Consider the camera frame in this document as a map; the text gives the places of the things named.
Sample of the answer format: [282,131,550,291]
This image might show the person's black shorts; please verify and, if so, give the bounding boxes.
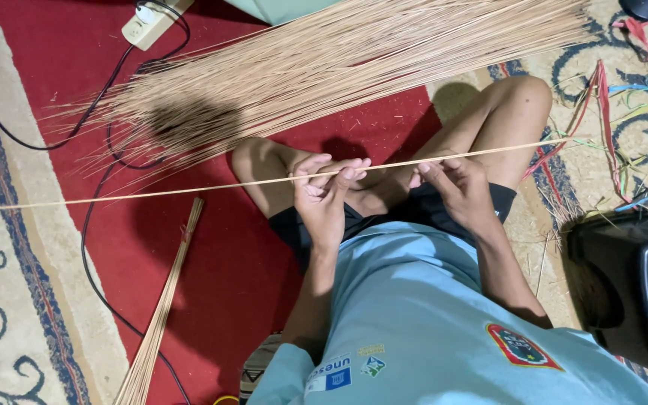
[268,181,518,272]

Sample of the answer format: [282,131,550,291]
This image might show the long red plastic strip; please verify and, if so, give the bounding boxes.
[521,58,635,204]

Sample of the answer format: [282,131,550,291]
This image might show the pale green object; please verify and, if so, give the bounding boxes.
[224,0,348,27]

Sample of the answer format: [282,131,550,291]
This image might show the black cable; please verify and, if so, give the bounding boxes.
[0,44,137,152]
[80,0,193,405]

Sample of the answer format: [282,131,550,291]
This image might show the person's right leg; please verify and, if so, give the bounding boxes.
[352,74,554,219]

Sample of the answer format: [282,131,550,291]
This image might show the person's right hand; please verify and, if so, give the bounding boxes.
[408,151,500,240]

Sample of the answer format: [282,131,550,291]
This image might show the red rug with patterned border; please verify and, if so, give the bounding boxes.
[0,0,648,405]

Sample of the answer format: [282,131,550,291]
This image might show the yellow-green plastic strip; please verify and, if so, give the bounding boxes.
[611,89,648,126]

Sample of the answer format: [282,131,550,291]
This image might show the loose heap of palm sticks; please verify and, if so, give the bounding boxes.
[42,0,607,189]

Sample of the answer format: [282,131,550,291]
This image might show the person's left leg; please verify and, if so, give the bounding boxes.
[231,137,371,220]

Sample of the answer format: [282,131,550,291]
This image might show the person's left hand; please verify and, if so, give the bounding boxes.
[292,153,372,249]

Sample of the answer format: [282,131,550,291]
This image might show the tied bundle of palm sticks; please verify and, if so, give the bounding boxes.
[112,196,206,405]

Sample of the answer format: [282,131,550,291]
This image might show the single long thin palm stick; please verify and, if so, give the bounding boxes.
[0,136,586,211]

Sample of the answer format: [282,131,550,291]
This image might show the person's leg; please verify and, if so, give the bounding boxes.
[352,74,554,219]
[231,137,371,220]

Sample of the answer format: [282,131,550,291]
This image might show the cream power strip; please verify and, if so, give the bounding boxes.
[121,0,195,52]

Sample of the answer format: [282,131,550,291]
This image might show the person's light blue shirt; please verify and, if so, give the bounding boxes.
[247,220,648,405]

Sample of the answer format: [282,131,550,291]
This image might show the patterned woven cloth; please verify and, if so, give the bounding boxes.
[238,331,284,405]

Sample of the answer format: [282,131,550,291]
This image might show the black plastic stool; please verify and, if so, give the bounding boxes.
[565,213,648,384]

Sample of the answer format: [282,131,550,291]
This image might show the pink ribbon scrap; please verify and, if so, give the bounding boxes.
[611,16,648,63]

